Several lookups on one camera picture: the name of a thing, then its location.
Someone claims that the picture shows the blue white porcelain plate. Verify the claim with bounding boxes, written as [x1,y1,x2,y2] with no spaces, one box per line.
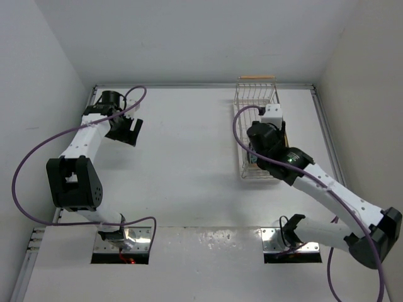
[247,143,258,165]

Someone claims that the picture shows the yellow patterned plate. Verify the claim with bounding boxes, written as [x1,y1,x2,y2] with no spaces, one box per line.
[284,132,289,148]

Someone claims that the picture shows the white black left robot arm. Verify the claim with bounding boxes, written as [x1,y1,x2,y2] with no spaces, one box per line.
[46,91,143,251]

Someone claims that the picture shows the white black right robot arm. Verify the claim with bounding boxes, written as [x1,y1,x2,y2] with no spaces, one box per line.
[246,121,402,269]

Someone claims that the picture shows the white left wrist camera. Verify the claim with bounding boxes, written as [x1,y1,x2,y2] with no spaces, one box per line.
[127,99,140,112]

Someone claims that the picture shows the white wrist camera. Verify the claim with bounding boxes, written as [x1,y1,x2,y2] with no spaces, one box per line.
[127,99,140,112]
[261,103,283,129]

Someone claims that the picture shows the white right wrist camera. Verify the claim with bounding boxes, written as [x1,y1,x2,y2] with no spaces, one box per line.
[261,103,283,129]

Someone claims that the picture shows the wire dish rack wooden handles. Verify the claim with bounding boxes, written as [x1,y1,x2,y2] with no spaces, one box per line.
[233,75,285,183]

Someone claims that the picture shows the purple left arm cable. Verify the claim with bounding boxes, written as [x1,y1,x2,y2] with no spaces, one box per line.
[11,85,157,249]

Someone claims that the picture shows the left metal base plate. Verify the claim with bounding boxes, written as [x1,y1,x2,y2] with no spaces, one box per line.
[93,226,152,254]

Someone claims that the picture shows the metal base plate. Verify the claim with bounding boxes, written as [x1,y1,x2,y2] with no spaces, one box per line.
[261,226,320,255]
[93,226,152,254]

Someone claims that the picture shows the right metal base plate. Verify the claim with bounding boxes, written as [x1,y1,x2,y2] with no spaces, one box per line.
[261,226,320,255]

